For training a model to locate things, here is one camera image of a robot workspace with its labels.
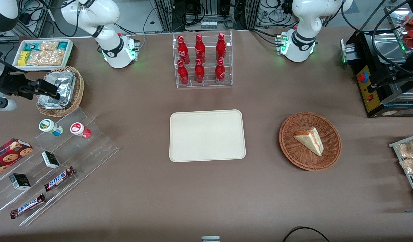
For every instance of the red gum bottle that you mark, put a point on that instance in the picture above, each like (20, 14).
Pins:
(79, 129)

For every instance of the tray of packaged snacks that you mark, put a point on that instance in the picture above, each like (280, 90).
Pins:
(396, 145)

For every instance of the clear bag of snacks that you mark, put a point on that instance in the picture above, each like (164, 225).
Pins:
(408, 149)
(411, 166)

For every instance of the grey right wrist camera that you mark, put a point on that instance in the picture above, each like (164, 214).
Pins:
(3, 104)

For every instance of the aluminium foil tray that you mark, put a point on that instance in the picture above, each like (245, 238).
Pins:
(63, 87)

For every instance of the white power strip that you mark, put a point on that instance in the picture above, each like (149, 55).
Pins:
(209, 25)

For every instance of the green gum bottle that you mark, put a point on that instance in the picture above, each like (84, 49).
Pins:
(49, 126)

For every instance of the clear acrylic bottle rack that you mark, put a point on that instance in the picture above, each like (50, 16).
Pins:
(210, 84)

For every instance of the teal snack packet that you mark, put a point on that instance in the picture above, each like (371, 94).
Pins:
(32, 46)
(62, 45)

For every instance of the black food warmer appliance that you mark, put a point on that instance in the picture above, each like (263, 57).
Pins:
(364, 97)

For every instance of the light wicker basket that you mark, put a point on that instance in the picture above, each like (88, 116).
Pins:
(79, 87)

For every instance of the Snickers bar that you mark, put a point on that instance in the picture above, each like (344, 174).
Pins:
(28, 206)
(59, 178)

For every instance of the triangle sandwich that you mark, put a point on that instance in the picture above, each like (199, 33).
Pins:
(310, 139)

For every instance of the brown wicker basket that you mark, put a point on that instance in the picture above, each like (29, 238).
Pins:
(293, 151)

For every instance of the small black box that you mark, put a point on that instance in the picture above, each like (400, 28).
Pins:
(19, 182)
(50, 160)

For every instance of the beige plastic tray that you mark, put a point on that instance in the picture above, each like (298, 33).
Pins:
(206, 136)

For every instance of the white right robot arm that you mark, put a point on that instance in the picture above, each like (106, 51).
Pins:
(116, 53)

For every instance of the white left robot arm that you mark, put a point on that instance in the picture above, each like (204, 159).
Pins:
(299, 47)

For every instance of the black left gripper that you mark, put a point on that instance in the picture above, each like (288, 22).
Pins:
(396, 78)

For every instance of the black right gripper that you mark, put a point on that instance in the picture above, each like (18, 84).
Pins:
(11, 86)

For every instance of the red cookie box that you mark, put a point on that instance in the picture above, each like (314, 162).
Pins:
(10, 154)

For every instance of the white snack bin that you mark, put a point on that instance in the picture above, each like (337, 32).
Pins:
(70, 50)

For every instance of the red cola bottle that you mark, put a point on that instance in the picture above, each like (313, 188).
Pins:
(200, 49)
(183, 74)
(221, 47)
(183, 50)
(199, 72)
(220, 72)

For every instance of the steel pan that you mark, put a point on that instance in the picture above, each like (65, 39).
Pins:
(389, 48)

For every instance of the grey device edge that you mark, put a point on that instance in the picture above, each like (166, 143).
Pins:
(210, 239)

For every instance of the yellow snack packet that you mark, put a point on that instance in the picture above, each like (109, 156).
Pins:
(24, 58)

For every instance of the rice cracker bag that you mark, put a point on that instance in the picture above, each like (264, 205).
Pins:
(45, 57)
(48, 45)

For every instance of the clear acrylic tiered shelf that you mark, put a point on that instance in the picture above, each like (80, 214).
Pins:
(92, 151)

